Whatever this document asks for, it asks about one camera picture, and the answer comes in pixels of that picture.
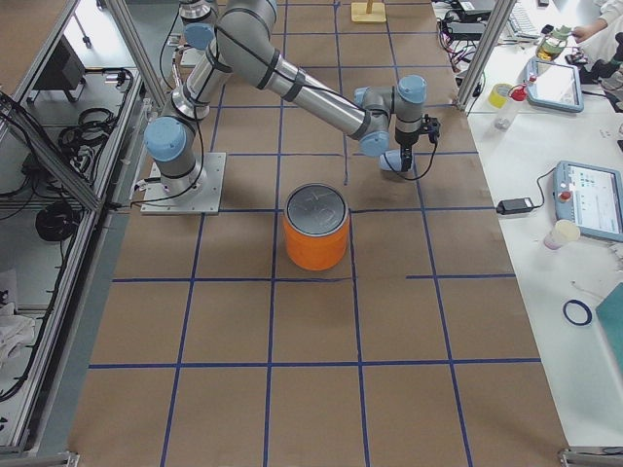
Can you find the green cutting mat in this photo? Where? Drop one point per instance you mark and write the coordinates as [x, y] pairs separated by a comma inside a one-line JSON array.
[[609, 313]]

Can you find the teach pendant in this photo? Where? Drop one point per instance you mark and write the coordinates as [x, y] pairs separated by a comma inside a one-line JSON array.
[[590, 197], [553, 85]]

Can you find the light blue plastic cup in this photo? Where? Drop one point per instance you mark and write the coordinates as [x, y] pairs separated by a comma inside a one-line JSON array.
[[391, 161]]

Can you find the black power adapter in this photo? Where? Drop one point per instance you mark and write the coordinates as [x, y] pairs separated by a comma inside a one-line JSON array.
[[511, 206]]

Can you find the wooden cup stand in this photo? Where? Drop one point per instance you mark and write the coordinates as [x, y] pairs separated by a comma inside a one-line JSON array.
[[369, 11]]

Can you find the green lidded bottle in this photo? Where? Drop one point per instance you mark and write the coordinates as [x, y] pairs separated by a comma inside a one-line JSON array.
[[553, 42]]

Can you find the black laptop adapter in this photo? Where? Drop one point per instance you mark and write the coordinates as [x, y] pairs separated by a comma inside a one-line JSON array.
[[461, 31]]

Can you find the far teach pendant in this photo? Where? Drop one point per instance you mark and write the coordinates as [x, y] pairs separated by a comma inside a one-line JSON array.
[[553, 85]]

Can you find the aluminium frame rail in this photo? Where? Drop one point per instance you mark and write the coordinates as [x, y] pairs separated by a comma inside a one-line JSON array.
[[62, 286]]

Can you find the aluminium frame post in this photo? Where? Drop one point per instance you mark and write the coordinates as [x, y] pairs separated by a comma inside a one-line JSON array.
[[496, 23]]

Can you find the white keyboard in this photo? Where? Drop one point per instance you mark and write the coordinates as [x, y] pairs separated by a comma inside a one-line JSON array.
[[519, 23]]

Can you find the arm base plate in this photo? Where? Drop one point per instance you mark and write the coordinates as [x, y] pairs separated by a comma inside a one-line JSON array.
[[189, 57], [199, 192]]

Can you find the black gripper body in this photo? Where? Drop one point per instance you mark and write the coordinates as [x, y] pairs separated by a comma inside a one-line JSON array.
[[405, 144]]

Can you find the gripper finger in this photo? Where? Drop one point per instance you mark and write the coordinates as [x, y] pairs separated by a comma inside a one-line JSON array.
[[406, 160]]

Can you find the red knob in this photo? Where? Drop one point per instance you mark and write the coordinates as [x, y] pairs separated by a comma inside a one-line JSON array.
[[518, 93]]

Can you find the yellow tape roll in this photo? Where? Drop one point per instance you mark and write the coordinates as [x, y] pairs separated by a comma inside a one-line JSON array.
[[499, 95]]

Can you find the near teach pendant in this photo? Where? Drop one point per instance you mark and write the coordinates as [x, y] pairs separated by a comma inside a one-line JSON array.
[[590, 197]]

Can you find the orange can-shaped container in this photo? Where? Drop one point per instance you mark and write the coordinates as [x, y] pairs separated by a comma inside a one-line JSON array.
[[315, 222]]

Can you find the pink white paper cup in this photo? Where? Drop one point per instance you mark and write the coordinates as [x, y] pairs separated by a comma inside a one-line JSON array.
[[562, 233]]

